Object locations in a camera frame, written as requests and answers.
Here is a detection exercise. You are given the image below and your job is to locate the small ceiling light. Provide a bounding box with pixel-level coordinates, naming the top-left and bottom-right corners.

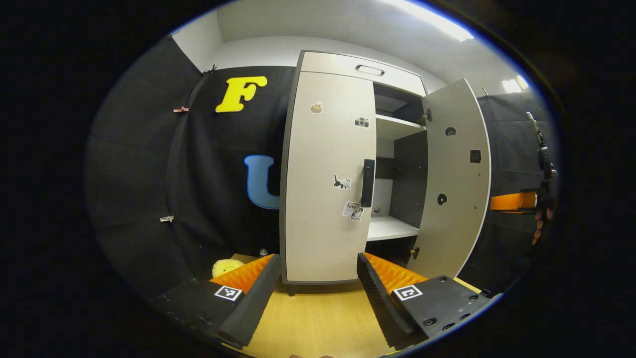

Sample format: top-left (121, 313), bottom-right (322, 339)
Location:
top-left (501, 75), bottom-right (530, 93)

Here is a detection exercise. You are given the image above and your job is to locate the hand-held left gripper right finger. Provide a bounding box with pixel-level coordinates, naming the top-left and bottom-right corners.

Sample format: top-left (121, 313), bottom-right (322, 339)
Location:
top-left (356, 252), bottom-right (505, 351)

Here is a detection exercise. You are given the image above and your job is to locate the black left door handle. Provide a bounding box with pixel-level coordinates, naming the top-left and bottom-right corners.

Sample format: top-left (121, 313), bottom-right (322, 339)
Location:
top-left (360, 159), bottom-right (376, 208)

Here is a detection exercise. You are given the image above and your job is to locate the beige cabinet door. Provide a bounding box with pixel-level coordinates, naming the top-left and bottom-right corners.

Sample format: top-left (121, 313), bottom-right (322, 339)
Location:
top-left (406, 78), bottom-right (492, 280)
top-left (284, 71), bottom-right (377, 284)

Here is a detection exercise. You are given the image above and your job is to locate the yellow plush toy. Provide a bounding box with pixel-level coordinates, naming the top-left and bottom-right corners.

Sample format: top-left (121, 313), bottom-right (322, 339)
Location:
top-left (212, 259), bottom-right (246, 279)

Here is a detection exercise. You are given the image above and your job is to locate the white lower cabinet shelf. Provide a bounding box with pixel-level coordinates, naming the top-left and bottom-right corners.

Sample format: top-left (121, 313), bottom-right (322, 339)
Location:
top-left (366, 215), bottom-right (420, 242)

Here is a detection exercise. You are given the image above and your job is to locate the beige double-door shoe cabinet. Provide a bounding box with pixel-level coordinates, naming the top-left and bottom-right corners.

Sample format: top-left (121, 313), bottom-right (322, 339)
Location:
top-left (279, 50), bottom-right (492, 298)

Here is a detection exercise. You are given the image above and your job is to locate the white upper cabinet shelf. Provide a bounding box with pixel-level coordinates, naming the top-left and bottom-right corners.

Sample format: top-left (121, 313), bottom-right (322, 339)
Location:
top-left (375, 114), bottom-right (427, 141)

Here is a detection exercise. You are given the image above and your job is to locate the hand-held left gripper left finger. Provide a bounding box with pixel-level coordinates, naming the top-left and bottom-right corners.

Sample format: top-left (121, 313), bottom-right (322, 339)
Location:
top-left (149, 254), bottom-right (282, 350)

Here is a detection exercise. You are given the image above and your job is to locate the white cabinet shelf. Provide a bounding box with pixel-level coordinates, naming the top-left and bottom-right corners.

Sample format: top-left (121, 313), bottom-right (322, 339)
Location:
top-left (366, 215), bottom-right (420, 242)
top-left (375, 114), bottom-right (427, 141)

